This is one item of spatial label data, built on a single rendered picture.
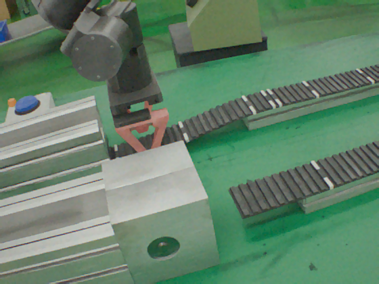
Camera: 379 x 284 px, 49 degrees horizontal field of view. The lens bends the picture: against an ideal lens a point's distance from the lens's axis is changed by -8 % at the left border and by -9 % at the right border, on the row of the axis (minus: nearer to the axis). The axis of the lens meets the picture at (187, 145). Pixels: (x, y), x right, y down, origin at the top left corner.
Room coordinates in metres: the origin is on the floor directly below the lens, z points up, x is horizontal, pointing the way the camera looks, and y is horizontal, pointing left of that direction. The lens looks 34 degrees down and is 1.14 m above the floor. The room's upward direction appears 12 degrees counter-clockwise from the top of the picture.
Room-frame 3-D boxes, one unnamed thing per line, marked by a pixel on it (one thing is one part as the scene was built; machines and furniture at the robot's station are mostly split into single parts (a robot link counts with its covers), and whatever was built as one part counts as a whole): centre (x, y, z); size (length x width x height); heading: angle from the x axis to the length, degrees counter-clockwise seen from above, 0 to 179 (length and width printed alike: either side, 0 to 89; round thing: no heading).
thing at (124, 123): (0.51, 0.05, 0.84); 0.07 x 0.07 x 0.09; 7
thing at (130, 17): (0.53, 0.06, 0.97); 0.07 x 0.06 x 0.07; 168
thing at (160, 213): (0.36, 0.04, 0.83); 0.12 x 0.09 x 0.10; 7
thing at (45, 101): (0.64, 0.24, 0.81); 0.10 x 0.08 x 0.06; 7
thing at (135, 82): (0.53, 0.06, 0.91); 0.10 x 0.07 x 0.07; 7
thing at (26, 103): (0.64, 0.25, 0.84); 0.04 x 0.04 x 0.02
